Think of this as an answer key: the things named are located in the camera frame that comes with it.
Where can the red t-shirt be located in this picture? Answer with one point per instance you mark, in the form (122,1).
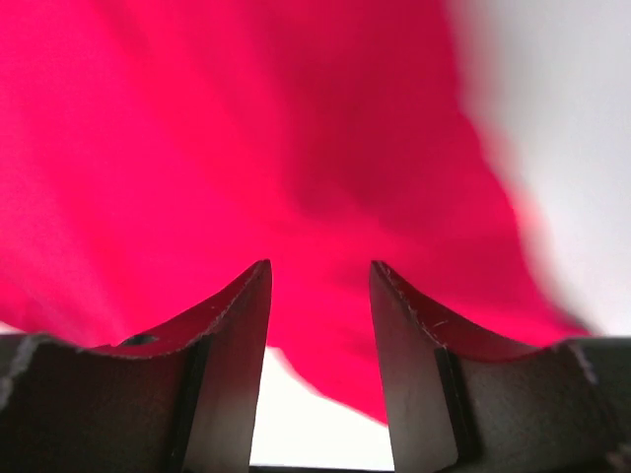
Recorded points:
(152,150)

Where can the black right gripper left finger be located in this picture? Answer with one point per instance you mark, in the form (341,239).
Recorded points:
(179,397)

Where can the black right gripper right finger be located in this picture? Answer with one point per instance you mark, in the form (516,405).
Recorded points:
(460,398)

